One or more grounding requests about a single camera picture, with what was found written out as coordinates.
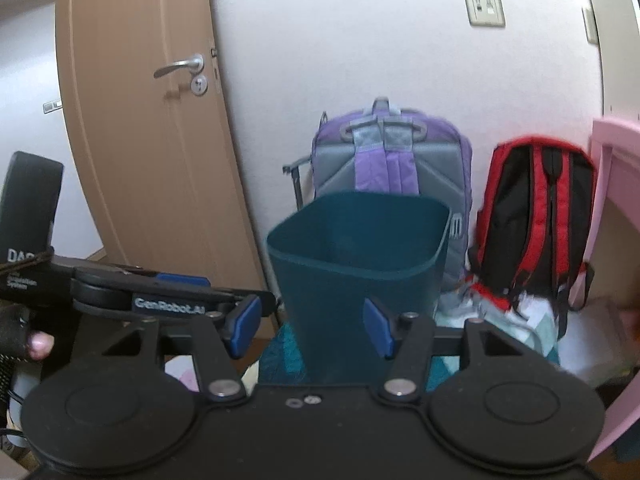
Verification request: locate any left hand in black glove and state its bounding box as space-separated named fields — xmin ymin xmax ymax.
xmin=0 ymin=304 xmax=54 ymax=362

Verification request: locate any red black backpack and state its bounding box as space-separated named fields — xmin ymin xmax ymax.
xmin=469 ymin=136 xmax=598 ymax=337

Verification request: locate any light brown wooden door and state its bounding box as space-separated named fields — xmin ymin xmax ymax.
xmin=55 ymin=0 xmax=265 ymax=289

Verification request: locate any silver door handle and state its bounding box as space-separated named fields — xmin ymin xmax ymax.
xmin=153 ymin=53 xmax=208 ymax=96

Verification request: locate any purple grey backpack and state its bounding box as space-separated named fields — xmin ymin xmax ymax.
xmin=310 ymin=98 xmax=472 ymax=292

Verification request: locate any beige wall socket plate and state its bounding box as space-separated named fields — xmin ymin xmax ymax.
xmin=465 ymin=0 xmax=506 ymax=28

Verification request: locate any pink desk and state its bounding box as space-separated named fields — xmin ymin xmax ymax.
xmin=563 ymin=117 xmax=639 ymax=458

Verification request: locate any dark teal trash bin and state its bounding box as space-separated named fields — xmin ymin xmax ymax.
xmin=259 ymin=192 xmax=451 ymax=385

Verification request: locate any teal white chevron quilt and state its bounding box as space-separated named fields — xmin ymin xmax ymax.
xmin=250 ymin=286 xmax=560 ymax=391

